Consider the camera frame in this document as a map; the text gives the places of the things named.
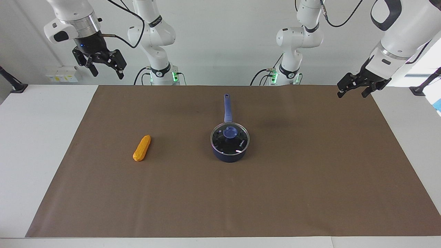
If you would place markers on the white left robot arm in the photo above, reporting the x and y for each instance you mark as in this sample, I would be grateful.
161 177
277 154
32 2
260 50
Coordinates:
403 38

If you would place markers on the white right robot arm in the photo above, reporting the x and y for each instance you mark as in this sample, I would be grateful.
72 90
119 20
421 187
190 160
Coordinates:
151 34

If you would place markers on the white yellow wall socket box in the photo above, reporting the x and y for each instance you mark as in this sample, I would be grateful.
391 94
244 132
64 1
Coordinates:
62 74

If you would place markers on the black clamp stand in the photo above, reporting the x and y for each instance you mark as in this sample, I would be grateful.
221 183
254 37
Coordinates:
17 86
418 90

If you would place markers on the yellow corn cob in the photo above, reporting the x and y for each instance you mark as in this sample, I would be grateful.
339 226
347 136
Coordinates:
142 148

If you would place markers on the dark blue saucepan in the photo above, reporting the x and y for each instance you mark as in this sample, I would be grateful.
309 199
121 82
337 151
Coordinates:
227 110

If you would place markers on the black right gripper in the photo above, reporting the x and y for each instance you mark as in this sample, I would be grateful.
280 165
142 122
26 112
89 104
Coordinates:
93 46

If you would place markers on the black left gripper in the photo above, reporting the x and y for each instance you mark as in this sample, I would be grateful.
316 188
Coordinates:
373 74

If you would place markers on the light blue object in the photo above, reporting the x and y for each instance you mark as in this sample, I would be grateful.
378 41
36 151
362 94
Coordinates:
438 105

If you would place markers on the glass lid with blue knob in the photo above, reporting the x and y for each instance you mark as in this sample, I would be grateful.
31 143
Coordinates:
229 132

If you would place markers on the brown table mat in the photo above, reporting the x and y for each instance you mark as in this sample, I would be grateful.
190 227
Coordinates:
220 199

